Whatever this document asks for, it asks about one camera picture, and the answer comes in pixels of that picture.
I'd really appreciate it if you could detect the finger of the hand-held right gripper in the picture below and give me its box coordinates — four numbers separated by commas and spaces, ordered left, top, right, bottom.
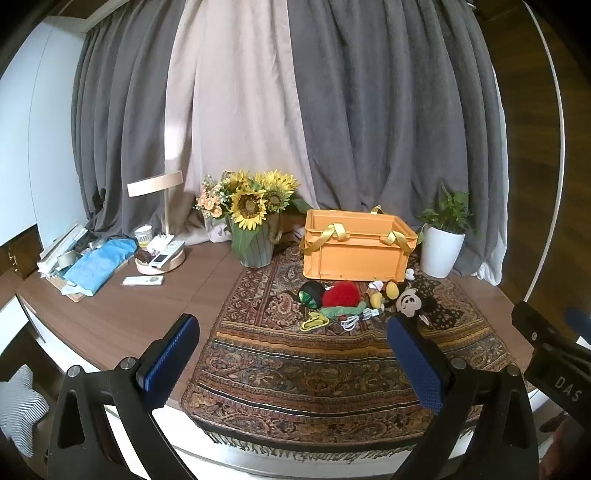
511, 301, 591, 356
565, 308, 591, 330

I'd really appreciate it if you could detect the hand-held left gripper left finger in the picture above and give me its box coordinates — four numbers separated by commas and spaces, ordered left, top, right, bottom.
48, 313, 200, 480

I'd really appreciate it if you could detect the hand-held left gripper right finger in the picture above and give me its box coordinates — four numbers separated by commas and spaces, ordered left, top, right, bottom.
385, 315, 540, 480

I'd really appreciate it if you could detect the yellow plastic clip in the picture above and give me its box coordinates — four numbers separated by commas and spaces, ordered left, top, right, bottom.
300, 312, 329, 333

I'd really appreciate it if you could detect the orange plastic crate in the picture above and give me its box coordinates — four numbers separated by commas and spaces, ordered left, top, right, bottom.
299, 206, 419, 282

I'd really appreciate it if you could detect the person's right hand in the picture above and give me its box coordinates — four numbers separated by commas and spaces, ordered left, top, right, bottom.
539, 413, 591, 480

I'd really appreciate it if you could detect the mouse plush toy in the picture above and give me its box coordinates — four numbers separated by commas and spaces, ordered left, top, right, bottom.
367, 269, 439, 326

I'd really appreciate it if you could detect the red fluffy plush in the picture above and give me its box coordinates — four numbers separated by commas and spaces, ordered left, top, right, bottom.
322, 282, 361, 309

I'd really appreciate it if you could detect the green plant in white pot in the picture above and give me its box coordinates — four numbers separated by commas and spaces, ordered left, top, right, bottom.
416, 184, 477, 279

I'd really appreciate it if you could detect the patterned fringed rug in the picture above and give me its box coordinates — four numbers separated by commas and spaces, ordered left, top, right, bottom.
181, 244, 527, 459

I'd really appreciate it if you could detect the blue cloth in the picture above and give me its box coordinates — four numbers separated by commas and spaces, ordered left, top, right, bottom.
63, 239, 138, 297

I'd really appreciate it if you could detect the grey-green ribbed vase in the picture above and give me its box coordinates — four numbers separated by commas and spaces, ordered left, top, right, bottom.
225, 212, 283, 269

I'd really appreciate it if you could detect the striped star cushion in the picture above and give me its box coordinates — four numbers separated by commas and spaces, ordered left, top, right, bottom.
0, 366, 50, 445

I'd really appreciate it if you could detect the stack of white boards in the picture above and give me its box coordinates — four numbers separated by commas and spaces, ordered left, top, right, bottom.
36, 220, 89, 278

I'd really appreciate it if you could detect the small orange flower bunch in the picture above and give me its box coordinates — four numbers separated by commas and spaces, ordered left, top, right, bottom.
193, 174, 232, 220

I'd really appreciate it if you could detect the sunflower bouquet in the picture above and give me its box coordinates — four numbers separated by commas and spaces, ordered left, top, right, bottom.
221, 169, 315, 232

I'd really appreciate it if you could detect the white desk lamp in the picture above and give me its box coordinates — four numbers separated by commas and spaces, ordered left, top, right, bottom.
127, 170, 185, 234

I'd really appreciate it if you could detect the white curved hoop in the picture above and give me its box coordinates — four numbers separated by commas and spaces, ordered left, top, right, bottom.
524, 0, 567, 326

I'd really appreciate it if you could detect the wooden cabinet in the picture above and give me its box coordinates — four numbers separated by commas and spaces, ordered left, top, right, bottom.
0, 224, 43, 282

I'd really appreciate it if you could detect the white cable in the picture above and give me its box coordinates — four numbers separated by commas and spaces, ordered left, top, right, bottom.
341, 307, 385, 332

